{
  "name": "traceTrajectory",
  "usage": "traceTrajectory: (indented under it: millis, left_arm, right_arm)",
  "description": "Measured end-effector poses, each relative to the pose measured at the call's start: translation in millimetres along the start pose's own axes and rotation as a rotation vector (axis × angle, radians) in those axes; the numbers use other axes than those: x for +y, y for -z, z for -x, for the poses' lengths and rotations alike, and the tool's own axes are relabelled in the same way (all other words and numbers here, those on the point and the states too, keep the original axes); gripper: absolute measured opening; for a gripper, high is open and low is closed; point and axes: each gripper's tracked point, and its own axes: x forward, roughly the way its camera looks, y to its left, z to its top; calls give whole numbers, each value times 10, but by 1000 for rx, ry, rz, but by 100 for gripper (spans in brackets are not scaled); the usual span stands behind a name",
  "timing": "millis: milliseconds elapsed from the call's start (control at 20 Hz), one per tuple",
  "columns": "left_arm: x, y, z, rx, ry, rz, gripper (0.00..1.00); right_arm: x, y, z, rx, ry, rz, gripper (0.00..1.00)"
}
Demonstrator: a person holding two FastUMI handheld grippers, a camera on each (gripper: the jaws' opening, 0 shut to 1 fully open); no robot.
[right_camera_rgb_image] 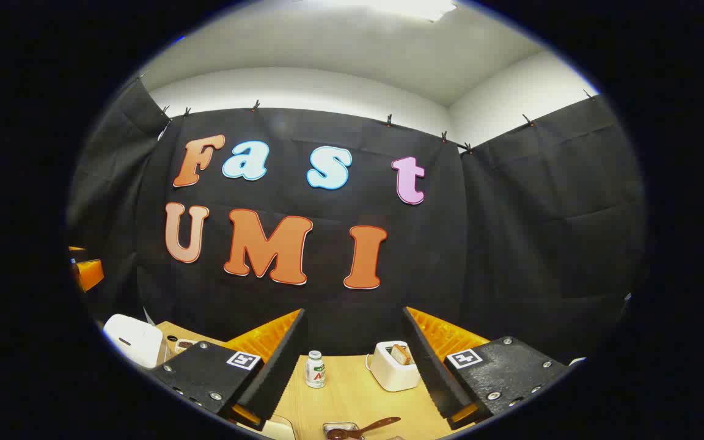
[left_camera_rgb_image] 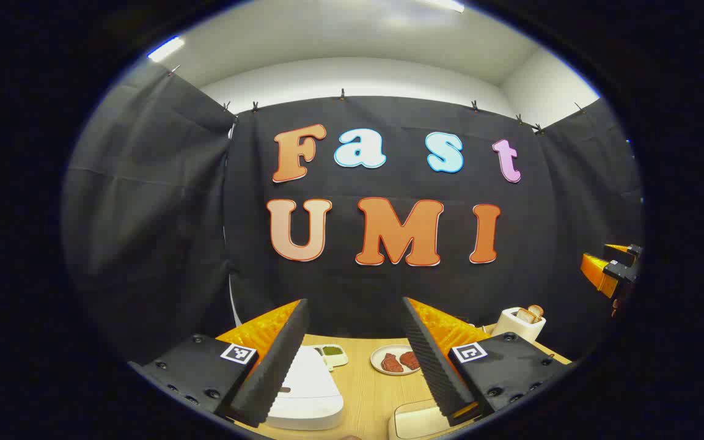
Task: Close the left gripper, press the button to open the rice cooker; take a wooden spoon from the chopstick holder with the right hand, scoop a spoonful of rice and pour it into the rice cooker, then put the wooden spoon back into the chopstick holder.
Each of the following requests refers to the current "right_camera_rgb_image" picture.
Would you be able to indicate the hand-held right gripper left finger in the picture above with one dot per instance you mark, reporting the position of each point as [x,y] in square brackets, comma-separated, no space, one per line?
[278,373]

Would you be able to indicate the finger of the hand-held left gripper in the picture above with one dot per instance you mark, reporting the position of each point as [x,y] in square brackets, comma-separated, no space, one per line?
[89,275]

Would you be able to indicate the toast slice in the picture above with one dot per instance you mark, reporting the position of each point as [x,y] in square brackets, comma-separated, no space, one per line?
[401,354]

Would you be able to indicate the white rice cooker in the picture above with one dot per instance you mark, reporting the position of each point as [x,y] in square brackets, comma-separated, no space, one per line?
[132,339]

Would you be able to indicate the brown wooden spoon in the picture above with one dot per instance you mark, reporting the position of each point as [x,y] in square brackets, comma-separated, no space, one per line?
[364,428]

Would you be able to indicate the ceiling light panel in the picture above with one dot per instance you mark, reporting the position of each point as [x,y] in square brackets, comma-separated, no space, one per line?
[413,7]

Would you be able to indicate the black backdrop cloth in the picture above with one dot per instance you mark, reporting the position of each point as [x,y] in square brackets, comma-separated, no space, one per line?
[450,244]

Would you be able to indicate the cream toaster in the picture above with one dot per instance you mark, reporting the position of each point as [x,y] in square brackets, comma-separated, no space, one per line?
[392,373]

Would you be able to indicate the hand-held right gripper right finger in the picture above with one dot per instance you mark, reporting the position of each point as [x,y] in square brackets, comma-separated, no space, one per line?
[434,379]

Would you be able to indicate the cream square container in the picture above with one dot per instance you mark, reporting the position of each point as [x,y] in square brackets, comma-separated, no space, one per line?
[280,429]

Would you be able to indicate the white bottle green label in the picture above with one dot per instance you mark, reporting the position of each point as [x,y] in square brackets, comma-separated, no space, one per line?
[315,370]

